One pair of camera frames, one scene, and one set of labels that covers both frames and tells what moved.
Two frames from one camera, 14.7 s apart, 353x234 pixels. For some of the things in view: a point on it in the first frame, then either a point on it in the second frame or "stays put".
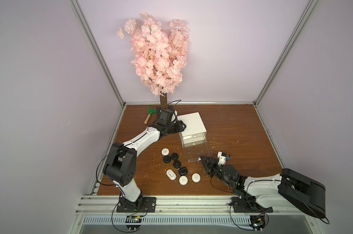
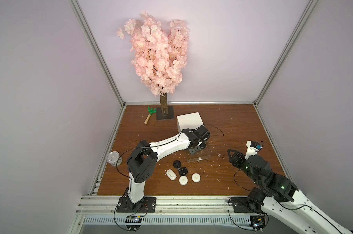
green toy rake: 150,111 stays put
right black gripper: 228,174 to 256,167
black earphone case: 177,164 stays put
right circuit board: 259,222 stays put
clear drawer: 195,149 stays put
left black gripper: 179,126 to 193,151
